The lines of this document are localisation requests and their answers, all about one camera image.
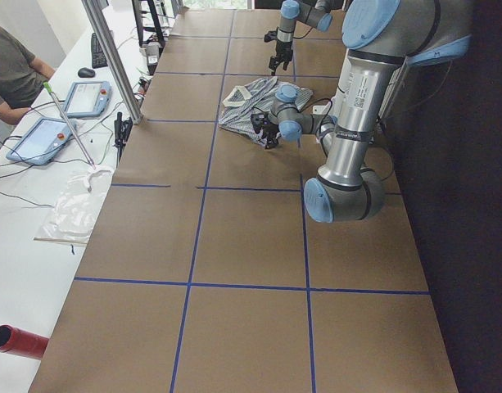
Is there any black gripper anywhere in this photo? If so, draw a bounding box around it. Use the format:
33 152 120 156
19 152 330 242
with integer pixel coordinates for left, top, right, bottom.
269 40 292 75
262 122 279 150

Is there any striped polo shirt white collar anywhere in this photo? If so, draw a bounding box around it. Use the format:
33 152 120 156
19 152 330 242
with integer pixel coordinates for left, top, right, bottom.
219 76 313 147

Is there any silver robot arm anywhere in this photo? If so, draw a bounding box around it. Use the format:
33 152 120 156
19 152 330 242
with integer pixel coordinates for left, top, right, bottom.
268 0 473 223
264 0 337 76

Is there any black keyboard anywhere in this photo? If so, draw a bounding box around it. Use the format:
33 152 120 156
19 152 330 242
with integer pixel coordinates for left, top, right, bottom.
90 33 108 69

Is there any far blue teach pendant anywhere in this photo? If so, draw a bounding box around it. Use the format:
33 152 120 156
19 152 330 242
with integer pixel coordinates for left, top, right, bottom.
63 81 111 119

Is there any blue teach pendant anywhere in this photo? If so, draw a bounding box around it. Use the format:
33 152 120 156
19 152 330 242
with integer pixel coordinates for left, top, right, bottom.
6 117 72 165
63 81 111 119

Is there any black computer mouse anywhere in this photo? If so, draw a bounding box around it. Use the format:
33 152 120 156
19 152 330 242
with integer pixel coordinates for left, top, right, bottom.
78 67 96 79

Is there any clear plastic bag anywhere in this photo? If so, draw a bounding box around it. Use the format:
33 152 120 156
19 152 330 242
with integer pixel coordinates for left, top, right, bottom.
34 165 115 246

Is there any metal rod green tip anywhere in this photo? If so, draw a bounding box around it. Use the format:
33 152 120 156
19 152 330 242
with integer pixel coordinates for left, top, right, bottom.
43 82 96 169

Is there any near blue teach pendant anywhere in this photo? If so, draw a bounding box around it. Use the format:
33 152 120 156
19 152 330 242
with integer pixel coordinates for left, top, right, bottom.
6 117 72 165

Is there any seated person grey shirt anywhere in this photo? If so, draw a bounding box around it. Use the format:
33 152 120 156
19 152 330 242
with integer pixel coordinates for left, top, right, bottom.
0 26 55 125

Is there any red cylinder tube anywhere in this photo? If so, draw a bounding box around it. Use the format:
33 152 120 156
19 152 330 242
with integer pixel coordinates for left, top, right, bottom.
0 325 49 360

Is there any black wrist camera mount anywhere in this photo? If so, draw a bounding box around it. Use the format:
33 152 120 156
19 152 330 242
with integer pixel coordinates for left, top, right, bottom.
264 29 278 43
251 113 271 134

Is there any left black braided cable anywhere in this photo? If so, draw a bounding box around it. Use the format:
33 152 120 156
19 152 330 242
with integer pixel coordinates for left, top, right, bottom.
295 97 395 181

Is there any white pedestal column with base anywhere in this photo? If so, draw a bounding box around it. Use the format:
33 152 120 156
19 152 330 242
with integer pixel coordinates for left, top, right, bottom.
311 0 378 145

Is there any aluminium frame post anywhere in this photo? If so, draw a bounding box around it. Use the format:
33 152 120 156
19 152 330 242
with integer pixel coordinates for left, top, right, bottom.
82 0 142 124

